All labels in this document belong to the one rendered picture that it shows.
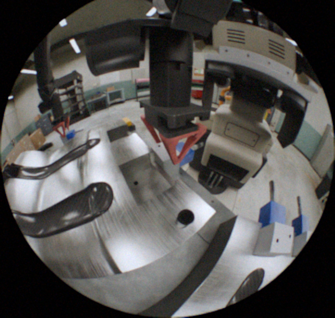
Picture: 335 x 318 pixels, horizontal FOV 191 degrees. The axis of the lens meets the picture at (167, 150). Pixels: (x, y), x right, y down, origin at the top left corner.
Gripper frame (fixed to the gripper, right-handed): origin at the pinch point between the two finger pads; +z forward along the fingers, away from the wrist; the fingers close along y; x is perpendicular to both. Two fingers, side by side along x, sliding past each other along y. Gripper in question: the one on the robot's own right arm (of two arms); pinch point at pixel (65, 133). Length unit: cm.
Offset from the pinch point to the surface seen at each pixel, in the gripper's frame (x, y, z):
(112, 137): 26.5, 28.9, -3.8
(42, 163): 7.7, 30.8, -5.4
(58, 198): 17.3, 41.0, -5.2
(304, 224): 45, 66, -5
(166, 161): 34, 38, -2
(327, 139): 528, 316, -67
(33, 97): -492, -560, -154
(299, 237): 42, 66, -4
